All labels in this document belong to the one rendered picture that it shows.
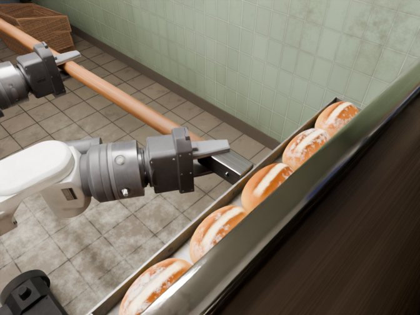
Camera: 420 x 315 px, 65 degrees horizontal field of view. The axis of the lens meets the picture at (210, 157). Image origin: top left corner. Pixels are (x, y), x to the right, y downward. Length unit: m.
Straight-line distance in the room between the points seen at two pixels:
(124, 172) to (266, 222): 0.35
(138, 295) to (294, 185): 0.24
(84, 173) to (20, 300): 1.19
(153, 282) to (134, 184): 0.17
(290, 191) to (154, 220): 1.78
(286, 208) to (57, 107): 2.81
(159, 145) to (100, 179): 0.10
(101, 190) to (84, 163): 0.05
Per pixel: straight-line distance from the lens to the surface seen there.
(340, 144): 0.21
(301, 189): 0.17
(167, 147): 0.49
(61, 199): 0.53
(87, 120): 2.70
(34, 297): 1.63
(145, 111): 0.62
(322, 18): 1.78
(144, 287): 0.37
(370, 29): 1.70
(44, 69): 0.81
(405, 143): 0.26
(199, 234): 0.40
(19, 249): 2.07
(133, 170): 0.48
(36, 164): 0.50
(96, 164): 0.49
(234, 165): 0.50
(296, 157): 0.51
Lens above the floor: 1.56
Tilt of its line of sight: 44 degrees down
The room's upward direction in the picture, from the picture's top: straight up
